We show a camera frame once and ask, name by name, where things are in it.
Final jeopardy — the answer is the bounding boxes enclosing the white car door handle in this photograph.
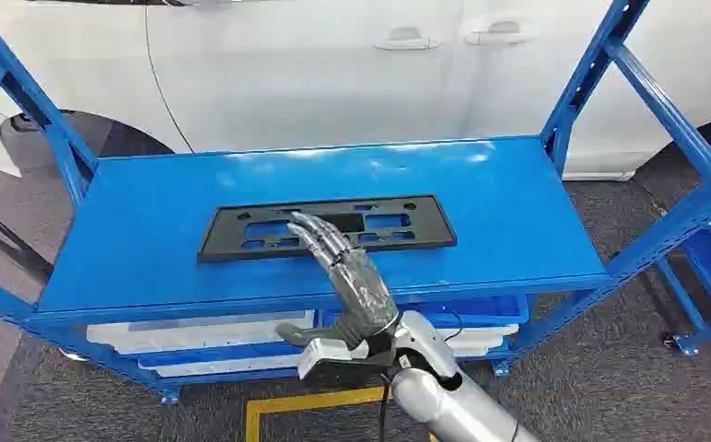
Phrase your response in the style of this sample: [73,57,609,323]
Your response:
[464,19,529,47]

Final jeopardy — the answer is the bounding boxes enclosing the blue plastic bin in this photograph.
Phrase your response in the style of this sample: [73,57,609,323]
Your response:
[321,295,531,332]

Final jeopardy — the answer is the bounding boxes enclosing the yellow floor tape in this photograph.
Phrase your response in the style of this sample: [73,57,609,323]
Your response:
[244,384,439,442]

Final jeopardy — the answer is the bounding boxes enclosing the white car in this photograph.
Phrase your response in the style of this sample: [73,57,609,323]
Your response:
[0,0,711,182]

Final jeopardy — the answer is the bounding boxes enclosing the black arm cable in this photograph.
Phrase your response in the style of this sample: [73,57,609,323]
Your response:
[378,373,394,442]

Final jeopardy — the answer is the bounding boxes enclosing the black plastic plate frame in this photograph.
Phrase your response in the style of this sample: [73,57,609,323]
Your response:
[196,194,459,264]

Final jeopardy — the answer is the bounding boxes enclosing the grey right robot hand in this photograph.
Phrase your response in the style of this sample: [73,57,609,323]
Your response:
[274,211,402,351]

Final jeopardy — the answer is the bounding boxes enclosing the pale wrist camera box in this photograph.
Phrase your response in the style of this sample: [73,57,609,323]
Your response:
[297,337,397,386]

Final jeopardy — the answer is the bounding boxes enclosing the large white plastic tray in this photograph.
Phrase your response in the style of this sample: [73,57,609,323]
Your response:
[86,310,319,356]

